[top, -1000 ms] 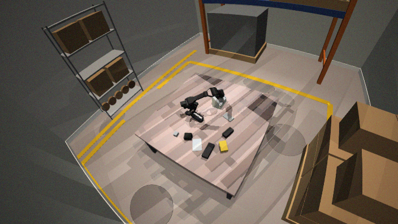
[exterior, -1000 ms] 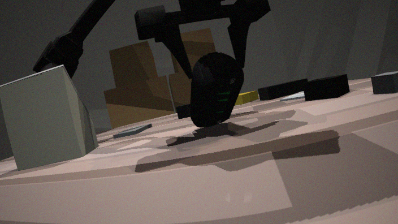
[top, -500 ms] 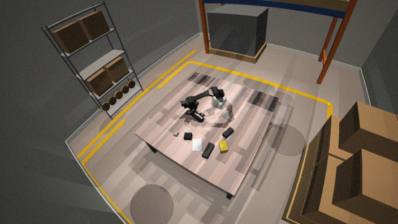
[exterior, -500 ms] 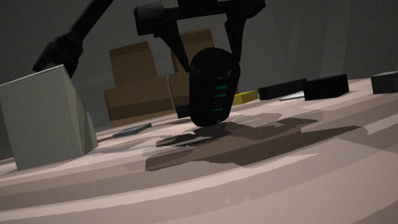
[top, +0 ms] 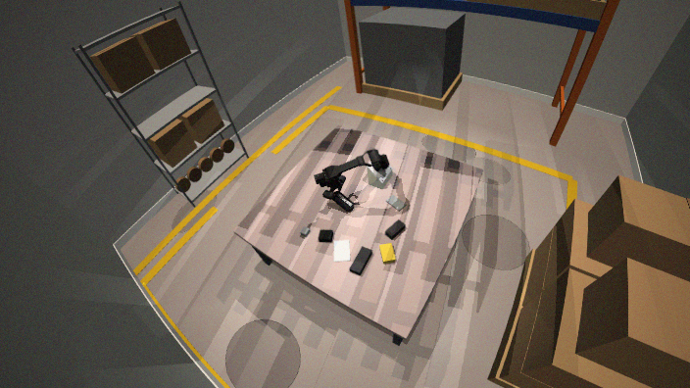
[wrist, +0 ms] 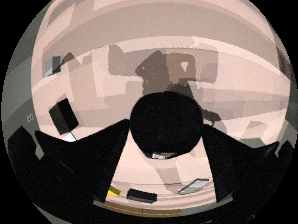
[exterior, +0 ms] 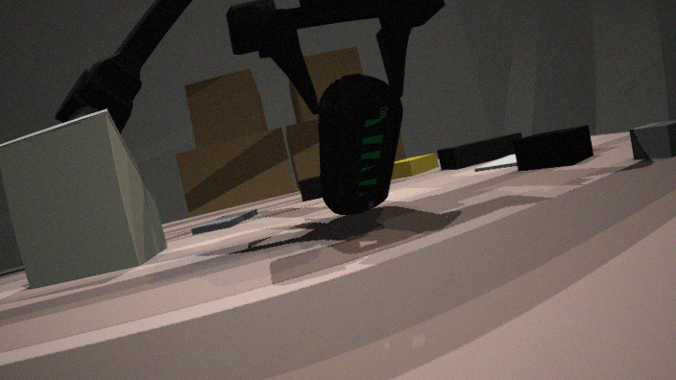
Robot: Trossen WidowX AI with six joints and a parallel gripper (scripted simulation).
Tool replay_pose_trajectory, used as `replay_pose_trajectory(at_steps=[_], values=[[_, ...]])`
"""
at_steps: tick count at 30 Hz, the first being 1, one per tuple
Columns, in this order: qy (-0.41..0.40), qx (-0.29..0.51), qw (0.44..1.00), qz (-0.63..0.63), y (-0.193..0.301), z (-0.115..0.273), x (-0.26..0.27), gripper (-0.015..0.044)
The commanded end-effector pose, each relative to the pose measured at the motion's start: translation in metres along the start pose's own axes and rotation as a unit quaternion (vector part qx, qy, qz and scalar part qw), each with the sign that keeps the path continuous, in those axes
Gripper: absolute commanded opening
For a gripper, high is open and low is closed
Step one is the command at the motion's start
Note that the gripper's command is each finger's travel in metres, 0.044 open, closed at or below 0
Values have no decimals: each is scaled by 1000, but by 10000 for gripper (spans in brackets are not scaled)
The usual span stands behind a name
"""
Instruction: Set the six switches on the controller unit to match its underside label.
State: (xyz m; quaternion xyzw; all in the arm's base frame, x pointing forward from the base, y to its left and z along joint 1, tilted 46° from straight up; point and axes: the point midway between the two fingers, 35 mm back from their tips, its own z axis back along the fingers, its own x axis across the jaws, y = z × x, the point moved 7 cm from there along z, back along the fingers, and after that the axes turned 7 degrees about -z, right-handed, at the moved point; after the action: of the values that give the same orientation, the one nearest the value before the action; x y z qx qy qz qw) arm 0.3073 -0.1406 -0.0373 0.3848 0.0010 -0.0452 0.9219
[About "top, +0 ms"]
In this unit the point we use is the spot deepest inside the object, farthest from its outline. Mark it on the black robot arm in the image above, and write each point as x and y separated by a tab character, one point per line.
332	172

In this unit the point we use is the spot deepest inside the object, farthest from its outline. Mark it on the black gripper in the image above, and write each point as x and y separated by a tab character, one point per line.
338	183

